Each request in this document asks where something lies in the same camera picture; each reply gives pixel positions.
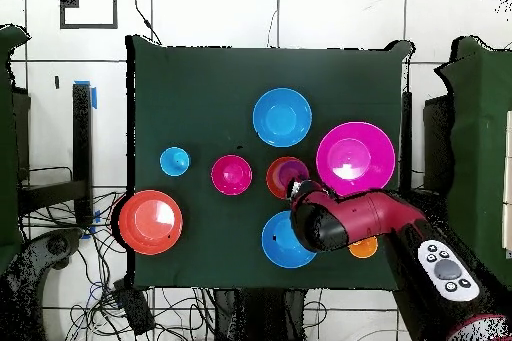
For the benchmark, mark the small orange bowl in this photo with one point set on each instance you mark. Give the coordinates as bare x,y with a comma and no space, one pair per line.
272,181

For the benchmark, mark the green cloth side table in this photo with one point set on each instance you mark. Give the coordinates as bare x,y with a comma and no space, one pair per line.
8,157
480,157

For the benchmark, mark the black grey stand base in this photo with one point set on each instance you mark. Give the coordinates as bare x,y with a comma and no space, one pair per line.
52,245

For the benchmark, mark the purple cup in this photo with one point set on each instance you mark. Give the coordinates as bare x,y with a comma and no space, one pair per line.
294,171

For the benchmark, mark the large pink bowl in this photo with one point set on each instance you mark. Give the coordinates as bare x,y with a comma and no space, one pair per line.
372,157

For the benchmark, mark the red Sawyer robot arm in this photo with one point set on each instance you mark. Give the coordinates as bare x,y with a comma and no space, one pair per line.
360,217

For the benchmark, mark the orange cup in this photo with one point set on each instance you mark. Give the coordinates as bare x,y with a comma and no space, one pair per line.
364,249

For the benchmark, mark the large red-orange bowl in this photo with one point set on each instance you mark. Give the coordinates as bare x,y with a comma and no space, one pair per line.
136,237

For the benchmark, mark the blue tape strip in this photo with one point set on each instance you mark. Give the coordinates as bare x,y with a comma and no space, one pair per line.
94,99

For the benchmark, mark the small magenta bowl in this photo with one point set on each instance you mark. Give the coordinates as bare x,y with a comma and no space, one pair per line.
231,179

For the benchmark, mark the blue bowl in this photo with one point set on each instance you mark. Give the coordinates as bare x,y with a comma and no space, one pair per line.
282,117
280,245

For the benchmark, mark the black metal stand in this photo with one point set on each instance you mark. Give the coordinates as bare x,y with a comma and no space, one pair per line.
438,137
82,157

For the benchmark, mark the blue cup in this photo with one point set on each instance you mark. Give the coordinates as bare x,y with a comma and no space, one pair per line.
172,165

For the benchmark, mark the black power adapter box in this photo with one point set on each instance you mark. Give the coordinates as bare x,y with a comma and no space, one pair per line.
134,309

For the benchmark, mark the dark green table cloth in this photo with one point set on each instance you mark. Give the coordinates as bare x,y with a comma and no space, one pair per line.
192,97

